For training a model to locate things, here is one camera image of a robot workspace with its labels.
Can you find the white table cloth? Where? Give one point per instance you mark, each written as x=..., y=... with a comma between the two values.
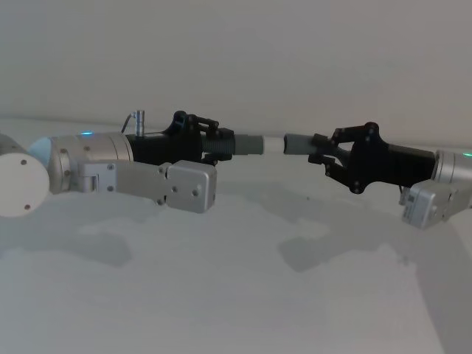
x=236, y=280

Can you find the ribbed grey tube white tip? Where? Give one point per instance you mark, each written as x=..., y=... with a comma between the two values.
x=249, y=144

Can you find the white curtain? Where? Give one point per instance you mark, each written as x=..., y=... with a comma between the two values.
x=236, y=55

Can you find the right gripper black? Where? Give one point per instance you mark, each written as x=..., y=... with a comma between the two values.
x=391, y=166

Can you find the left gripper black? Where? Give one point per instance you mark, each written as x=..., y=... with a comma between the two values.
x=162, y=147

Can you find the short grey cylinder cap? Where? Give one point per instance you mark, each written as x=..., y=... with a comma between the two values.
x=296, y=144

